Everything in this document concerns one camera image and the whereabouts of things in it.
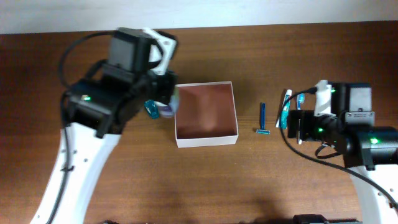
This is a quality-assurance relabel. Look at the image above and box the blue disposable razor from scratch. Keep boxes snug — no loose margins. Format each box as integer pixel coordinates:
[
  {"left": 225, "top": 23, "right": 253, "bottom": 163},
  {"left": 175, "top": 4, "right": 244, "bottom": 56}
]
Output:
[{"left": 256, "top": 103, "right": 271, "bottom": 135}]

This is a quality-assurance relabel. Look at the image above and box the white cardboard box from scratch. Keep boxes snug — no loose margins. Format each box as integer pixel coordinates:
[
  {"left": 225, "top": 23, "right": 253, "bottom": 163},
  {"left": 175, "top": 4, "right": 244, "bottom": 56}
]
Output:
[{"left": 174, "top": 81, "right": 239, "bottom": 148}]

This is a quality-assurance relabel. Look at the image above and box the blue white toothbrush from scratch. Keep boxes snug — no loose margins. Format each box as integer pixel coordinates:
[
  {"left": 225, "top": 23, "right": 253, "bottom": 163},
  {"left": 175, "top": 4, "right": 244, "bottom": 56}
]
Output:
[{"left": 296, "top": 93, "right": 305, "bottom": 145}]

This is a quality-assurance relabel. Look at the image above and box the white teal toothpaste tube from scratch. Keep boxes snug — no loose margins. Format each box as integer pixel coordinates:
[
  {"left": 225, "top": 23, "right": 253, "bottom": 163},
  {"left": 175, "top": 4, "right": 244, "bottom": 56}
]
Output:
[{"left": 275, "top": 89, "right": 292, "bottom": 129}]

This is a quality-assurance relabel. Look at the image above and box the clear purple sanitizer bottle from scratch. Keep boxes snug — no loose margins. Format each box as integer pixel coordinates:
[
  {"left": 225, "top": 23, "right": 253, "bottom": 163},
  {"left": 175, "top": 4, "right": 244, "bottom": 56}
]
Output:
[{"left": 155, "top": 88, "right": 180, "bottom": 118}]

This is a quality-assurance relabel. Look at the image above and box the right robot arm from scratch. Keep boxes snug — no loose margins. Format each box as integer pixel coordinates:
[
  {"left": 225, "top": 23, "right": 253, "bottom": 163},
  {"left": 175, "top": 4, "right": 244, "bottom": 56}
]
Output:
[{"left": 282, "top": 80, "right": 397, "bottom": 223}]

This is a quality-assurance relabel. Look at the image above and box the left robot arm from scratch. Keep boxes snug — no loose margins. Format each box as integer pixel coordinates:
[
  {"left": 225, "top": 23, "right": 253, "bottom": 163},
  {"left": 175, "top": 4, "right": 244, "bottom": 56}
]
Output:
[{"left": 32, "top": 27, "right": 178, "bottom": 223}]

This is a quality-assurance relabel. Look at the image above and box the left black cable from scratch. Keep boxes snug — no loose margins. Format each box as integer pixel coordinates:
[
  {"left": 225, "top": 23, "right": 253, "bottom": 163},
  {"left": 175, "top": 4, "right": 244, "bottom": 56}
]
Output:
[{"left": 46, "top": 30, "right": 116, "bottom": 224}]

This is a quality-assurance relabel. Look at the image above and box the right black cable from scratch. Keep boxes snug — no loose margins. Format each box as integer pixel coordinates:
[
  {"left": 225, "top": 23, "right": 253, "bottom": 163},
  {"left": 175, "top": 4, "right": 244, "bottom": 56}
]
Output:
[{"left": 279, "top": 88, "right": 398, "bottom": 211}]

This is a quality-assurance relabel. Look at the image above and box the black cable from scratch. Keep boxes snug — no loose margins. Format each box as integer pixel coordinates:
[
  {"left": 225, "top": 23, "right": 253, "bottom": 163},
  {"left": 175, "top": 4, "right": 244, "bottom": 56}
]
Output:
[
  {"left": 279, "top": 88, "right": 398, "bottom": 211},
  {"left": 46, "top": 30, "right": 116, "bottom": 224}
]

